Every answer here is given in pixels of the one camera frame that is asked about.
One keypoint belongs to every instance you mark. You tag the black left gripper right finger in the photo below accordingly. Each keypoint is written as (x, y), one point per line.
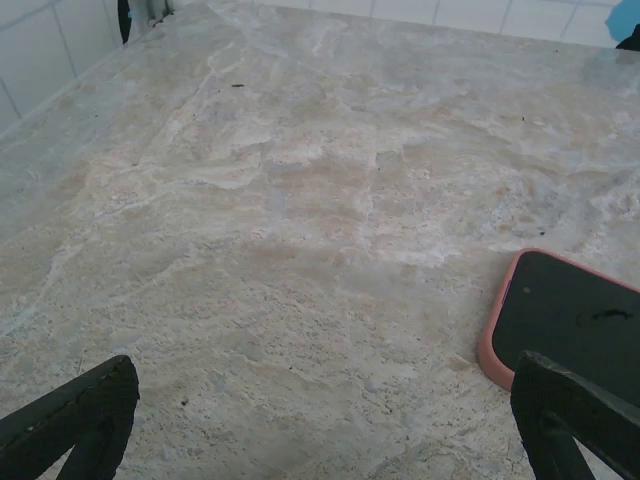
(540, 395)

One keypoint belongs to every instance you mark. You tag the blue round fish sticker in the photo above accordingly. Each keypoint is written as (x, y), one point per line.
(622, 20)

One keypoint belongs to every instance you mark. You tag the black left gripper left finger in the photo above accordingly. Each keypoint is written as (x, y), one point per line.
(100, 395)

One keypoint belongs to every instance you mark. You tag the aluminium corner post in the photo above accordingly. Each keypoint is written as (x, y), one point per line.
(160, 10)

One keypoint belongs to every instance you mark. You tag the pink phone case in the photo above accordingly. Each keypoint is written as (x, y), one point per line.
(487, 350)

